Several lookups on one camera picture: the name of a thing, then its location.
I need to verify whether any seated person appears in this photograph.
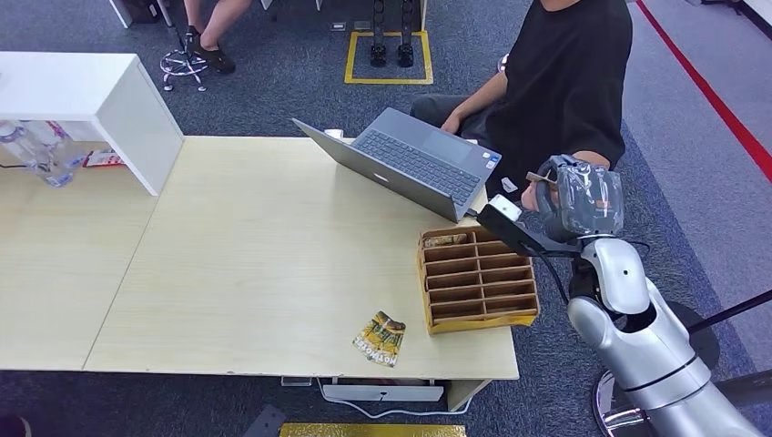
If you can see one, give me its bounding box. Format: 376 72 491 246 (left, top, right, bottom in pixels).
410 0 635 213

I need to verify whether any red white packet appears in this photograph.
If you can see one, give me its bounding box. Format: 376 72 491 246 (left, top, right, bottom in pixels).
81 147 127 169

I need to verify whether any gold panel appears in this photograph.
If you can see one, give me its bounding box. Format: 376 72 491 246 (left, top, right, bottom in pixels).
278 422 468 437

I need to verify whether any wooden card organizer box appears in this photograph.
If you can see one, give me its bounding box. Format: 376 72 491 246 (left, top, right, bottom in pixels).
415 224 542 337

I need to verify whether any black floor stand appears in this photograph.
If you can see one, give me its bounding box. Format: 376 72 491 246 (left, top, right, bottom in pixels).
369 0 389 68
397 0 416 68

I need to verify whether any background person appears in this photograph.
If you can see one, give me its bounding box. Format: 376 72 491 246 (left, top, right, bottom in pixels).
181 0 255 76

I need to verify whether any white desk shelf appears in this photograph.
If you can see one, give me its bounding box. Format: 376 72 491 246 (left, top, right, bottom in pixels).
0 51 186 198

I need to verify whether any black pole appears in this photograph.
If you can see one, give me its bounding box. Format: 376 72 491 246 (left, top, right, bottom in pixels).
686 292 772 337

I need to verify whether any grey laptop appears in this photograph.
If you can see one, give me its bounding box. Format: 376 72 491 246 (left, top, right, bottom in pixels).
291 107 503 224

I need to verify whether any black camera cable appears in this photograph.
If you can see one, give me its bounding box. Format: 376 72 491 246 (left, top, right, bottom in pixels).
538 251 573 305

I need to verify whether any dark grey floor plate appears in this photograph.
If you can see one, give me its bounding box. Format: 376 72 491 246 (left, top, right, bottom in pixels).
242 403 289 437

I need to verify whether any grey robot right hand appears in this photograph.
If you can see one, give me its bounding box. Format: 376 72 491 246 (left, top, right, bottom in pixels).
533 154 626 243

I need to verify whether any white power strip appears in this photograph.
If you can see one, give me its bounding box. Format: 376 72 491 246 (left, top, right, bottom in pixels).
320 381 446 404

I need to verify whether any clear water bottle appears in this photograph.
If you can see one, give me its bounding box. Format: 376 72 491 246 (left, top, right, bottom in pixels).
24 119 93 172
0 119 75 188

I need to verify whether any chrome stool base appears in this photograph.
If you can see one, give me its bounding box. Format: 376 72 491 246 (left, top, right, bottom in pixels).
158 47 210 94

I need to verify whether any hotel card in organizer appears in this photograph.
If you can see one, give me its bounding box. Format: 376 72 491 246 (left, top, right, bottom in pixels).
422 233 469 249

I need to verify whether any chrome robot base ring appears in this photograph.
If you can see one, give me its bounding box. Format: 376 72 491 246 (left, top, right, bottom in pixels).
590 366 660 437

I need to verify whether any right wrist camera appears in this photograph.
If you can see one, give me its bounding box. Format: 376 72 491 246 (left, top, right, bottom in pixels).
476 193 582 259

